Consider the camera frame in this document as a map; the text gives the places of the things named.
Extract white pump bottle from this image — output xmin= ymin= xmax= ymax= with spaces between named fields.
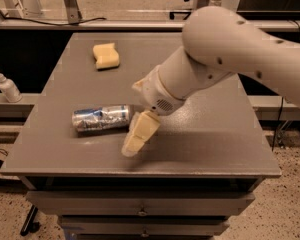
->
xmin=0 ymin=72 xmax=22 ymax=103

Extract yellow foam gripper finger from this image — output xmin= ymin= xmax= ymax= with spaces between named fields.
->
xmin=132 ymin=79 xmax=144 ymax=92
xmin=121 ymin=110 xmax=160 ymax=157

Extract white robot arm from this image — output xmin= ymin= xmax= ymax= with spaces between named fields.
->
xmin=122 ymin=6 xmax=300 ymax=157

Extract black cable on shelf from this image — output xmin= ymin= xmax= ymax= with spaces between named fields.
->
xmin=0 ymin=10 xmax=108 ymax=26

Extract silver redbull can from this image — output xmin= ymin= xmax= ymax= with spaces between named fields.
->
xmin=72 ymin=105 xmax=134 ymax=132

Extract metal frame leg left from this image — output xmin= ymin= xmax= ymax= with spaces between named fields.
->
xmin=63 ymin=0 xmax=82 ymax=24

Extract grey drawer cabinet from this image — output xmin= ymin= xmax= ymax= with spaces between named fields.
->
xmin=2 ymin=33 xmax=280 ymax=240

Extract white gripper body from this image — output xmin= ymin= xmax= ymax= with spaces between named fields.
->
xmin=136 ymin=66 xmax=185 ymax=116

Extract yellow sponge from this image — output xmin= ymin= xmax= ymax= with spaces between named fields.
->
xmin=93 ymin=43 xmax=120 ymax=70

